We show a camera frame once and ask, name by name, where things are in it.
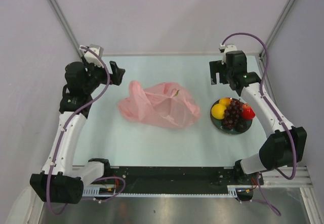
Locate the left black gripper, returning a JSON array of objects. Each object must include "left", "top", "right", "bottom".
[{"left": 82, "top": 56, "right": 125, "bottom": 94}]

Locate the yellow fake fruit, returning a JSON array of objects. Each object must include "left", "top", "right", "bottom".
[{"left": 219, "top": 98, "right": 232, "bottom": 107}]

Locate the red fake grape bunch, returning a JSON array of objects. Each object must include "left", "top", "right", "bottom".
[{"left": 221, "top": 100, "right": 243, "bottom": 130}]

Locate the red fake apple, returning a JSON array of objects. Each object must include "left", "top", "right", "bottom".
[{"left": 241, "top": 104, "right": 256, "bottom": 120}]

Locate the pink plastic bag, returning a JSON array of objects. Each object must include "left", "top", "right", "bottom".
[{"left": 117, "top": 81, "right": 201, "bottom": 128}]

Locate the dark red fake fruit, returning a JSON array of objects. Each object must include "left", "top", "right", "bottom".
[{"left": 234, "top": 119, "right": 248, "bottom": 133}]

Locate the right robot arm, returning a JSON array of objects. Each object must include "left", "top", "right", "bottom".
[{"left": 209, "top": 46, "right": 307, "bottom": 184}]

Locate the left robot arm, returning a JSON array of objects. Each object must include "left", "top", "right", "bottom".
[{"left": 30, "top": 61, "right": 125, "bottom": 204}]

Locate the blue ceramic plate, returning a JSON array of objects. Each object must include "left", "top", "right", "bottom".
[{"left": 210, "top": 98, "right": 253, "bottom": 135}]

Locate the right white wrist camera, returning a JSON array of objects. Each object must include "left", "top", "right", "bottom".
[{"left": 219, "top": 44, "right": 237, "bottom": 64}]

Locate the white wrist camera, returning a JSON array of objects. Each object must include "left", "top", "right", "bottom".
[
  {"left": 219, "top": 44, "right": 237, "bottom": 64},
  {"left": 79, "top": 44, "right": 104, "bottom": 68}
]

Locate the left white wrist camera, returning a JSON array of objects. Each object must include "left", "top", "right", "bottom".
[{"left": 79, "top": 44, "right": 104, "bottom": 68}]

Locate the right aluminium corner post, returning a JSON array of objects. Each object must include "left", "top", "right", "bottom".
[{"left": 258, "top": 0, "right": 307, "bottom": 59}]

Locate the aluminium corner post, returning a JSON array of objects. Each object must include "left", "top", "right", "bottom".
[
  {"left": 258, "top": 0, "right": 307, "bottom": 59},
  {"left": 47, "top": 0, "right": 83, "bottom": 58}
]

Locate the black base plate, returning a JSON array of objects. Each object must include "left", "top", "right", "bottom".
[{"left": 104, "top": 166, "right": 263, "bottom": 195}]

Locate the white cable duct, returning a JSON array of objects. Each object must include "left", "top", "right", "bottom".
[{"left": 83, "top": 186, "right": 116, "bottom": 198}]

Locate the left aluminium corner post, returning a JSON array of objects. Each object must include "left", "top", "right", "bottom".
[{"left": 47, "top": 0, "right": 83, "bottom": 58}]

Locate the aluminium frame rail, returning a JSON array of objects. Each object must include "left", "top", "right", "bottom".
[{"left": 260, "top": 167, "right": 312, "bottom": 188}]

